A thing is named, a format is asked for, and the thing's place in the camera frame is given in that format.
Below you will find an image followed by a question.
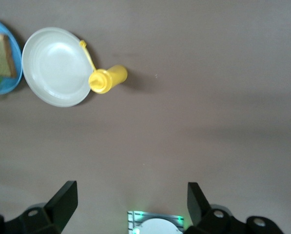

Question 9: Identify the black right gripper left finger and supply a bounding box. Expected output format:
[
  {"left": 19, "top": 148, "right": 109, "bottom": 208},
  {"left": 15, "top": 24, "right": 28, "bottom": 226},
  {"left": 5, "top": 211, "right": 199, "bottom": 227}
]
[{"left": 0, "top": 180, "right": 78, "bottom": 234}]

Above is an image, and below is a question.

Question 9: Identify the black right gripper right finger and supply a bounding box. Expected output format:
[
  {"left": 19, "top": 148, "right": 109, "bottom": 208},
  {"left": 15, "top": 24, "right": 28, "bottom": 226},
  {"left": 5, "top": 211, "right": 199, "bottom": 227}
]
[{"left": 183, "top": 181, "right": 286, "bottom": 234}]

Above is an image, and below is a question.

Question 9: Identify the yellow squeeze bottle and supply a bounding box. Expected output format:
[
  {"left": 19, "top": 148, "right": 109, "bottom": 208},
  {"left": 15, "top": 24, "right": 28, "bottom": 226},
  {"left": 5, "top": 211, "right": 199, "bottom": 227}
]
[{"left": 78, "top": 39, "right": 129, "bottom": 95}]

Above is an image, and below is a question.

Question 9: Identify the square brown bread slice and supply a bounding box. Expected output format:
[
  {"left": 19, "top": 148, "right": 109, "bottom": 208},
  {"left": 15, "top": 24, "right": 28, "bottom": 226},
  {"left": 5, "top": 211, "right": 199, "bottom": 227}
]
[{"left": 0, "top": 33, "right": 18, "bottom": 79}]

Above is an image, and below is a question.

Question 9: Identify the beige plate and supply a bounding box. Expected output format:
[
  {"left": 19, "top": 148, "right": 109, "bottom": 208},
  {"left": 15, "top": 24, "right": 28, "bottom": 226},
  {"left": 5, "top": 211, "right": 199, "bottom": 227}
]
[{"left": 21, "top": 26, "right": 94, "bottom": 108}]

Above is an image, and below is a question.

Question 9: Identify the blue plate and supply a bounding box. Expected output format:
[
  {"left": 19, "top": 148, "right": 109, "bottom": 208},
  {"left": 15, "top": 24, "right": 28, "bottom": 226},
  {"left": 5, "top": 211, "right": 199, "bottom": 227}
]
[{"left": 0, "top": 16, "right": 23, "bottom": 95}]

